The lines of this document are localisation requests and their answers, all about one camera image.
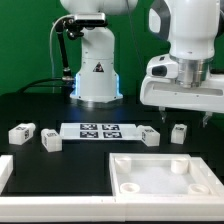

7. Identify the white marker base plate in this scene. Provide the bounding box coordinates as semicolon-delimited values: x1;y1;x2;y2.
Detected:
60;123;141;140

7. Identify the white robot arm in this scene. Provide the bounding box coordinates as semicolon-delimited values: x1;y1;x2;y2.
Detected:
60;0;224;119

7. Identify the white square tabletop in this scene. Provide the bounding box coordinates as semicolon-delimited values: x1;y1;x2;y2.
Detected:
109;153;224;197

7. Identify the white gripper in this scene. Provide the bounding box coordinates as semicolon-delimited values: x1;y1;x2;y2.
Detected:
140;54;224;128

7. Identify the black cable bundle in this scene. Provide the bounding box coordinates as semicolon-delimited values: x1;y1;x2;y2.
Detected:
16;14;79;94

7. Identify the black camera on stand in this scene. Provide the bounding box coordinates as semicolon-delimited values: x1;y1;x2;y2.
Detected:
55;12;107;40

